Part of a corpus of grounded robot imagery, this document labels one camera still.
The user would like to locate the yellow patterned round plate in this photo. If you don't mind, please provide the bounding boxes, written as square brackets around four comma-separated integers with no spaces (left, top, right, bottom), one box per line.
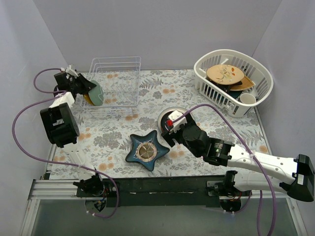
[83,94,94,106]

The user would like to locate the blue floral green plate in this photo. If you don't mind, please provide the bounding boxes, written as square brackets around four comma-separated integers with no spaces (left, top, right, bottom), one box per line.
[88,80,104,106]

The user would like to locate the dark brown plate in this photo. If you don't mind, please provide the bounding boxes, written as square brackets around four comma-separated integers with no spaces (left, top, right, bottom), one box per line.
[158,111,172,133]

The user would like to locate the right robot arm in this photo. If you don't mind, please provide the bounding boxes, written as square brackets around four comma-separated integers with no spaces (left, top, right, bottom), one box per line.
[160,120,315,202]

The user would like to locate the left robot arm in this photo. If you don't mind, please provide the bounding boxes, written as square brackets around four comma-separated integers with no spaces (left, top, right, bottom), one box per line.
[40,69,105,197]

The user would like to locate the dark teal dish in basket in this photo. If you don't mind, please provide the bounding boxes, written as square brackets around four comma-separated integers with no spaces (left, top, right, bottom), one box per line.
[221,90,243,101]

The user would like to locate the blue star-shaped plate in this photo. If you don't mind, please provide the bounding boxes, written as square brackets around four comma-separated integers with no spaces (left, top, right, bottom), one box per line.
[125,130,170,172]

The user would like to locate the floral table mat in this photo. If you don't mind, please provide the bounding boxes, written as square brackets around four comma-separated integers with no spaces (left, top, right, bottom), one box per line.
[72,70,269,178]

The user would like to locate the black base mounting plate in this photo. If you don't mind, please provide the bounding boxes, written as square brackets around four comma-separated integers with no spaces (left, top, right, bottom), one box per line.
[73,171,250,209]

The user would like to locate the white cup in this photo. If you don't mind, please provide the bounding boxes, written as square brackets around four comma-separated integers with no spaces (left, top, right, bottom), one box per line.
[239,93,256,105]

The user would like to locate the beige floral round plate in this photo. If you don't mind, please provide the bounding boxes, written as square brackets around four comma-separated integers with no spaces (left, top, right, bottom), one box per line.
[206,64,245,85]

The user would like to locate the tan fan-shaped plate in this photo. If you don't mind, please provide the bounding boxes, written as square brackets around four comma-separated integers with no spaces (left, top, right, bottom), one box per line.
[230,76,255,91]

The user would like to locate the white plastic slatted basket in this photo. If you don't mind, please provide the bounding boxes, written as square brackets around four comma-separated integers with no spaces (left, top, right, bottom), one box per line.
[193,49,274,118]

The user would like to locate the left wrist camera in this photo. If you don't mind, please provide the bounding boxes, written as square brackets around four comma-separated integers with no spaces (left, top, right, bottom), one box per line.
[65,64,78,78]

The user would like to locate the white wire dish rack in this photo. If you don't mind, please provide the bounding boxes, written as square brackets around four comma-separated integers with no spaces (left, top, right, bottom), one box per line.
[80,56,141,117]

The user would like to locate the aluminium frame rail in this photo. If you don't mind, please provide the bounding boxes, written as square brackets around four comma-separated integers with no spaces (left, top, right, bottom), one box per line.
[20,179,308,236]

